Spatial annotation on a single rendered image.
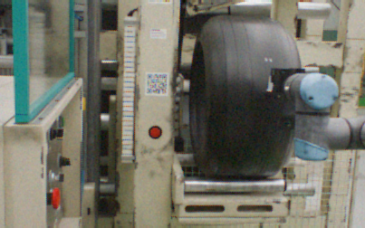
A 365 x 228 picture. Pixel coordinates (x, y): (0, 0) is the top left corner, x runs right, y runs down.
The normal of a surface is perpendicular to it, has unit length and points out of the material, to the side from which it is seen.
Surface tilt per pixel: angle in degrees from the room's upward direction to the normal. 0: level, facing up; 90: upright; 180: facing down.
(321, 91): 84
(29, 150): 90
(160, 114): 90
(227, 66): 62
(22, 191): 90
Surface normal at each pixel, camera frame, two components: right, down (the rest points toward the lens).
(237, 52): 0.11, -0.44
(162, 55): 0.11, 0.18
